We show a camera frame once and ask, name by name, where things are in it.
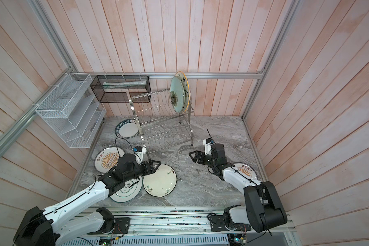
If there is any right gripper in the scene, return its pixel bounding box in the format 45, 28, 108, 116
190, 151, 217, 169

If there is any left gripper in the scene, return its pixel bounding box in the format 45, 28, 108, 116
124, 160, 162, 181

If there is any cream floral plate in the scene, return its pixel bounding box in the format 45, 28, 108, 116
143, 164, 177, 197

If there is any white plate green outline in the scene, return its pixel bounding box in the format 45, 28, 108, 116
110, 177, 142, 203

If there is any mint green flower plate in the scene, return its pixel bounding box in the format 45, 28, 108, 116
170, 76, 185, 113

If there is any star pattern orange rim plate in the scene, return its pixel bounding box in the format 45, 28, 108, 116
176, 71, 191, 112

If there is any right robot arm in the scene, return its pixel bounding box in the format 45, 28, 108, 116
189, 142, 288, 233

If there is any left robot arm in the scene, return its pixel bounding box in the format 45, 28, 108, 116
13, 154, 161, 246

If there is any steel two-tier dish rack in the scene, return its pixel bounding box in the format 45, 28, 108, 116
129, 89, 194, 154

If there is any white plate dark green rim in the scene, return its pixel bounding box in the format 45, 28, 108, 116
114, 119, 139, 139

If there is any left orange sunburst plate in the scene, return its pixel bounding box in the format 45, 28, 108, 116
94, 147, 125, 173

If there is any orange sunburst plate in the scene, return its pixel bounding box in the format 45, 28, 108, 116
94, 147, 125, 173
233, 163, 258, 180

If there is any right orange sunburst plate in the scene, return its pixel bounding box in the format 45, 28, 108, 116
233, 163, 258, 180

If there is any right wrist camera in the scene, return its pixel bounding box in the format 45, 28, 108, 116
203, 138, 214, 155

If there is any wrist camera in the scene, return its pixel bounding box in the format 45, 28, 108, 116
133, 146, 147, 165
203, 138, 214, 155

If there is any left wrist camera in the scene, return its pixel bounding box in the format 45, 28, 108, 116
133, 146, 147, 165

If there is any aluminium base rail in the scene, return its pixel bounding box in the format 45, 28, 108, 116
40, 206, 296, 246

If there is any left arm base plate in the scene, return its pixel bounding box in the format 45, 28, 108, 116
87, 217, 131, 235

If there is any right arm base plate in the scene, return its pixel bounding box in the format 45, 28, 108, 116
207, 213, 252, 232

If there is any black mesh wall basket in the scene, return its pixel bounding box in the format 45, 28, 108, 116
90, 75, 151, 103

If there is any horizontal aluminium wall bar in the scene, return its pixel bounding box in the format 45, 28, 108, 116
88, 72, 263, 80

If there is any white wire mesh shelf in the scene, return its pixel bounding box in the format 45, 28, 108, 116
36, 73, 106, 149

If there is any left aluminium frame bar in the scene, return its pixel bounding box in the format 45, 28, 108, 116
0, 67, 74, 158

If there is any aluminium frame bar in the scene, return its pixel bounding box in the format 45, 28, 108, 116
241, 0, 303, 121
0, 67, 74, 158

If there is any right aluminium frame bar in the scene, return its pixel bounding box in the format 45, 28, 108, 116
241, 0, 303, 121

